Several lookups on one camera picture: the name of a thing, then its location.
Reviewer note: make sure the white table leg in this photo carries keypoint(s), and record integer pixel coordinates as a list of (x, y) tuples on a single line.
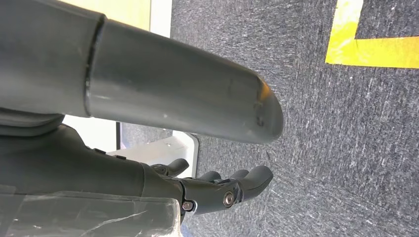
[(163, 150)]

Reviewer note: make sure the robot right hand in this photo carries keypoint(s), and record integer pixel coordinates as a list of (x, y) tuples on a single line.
[(163, 81)]

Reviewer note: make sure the yellow floor tape strip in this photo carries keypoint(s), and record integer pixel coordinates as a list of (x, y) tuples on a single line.
[(376, 52)]

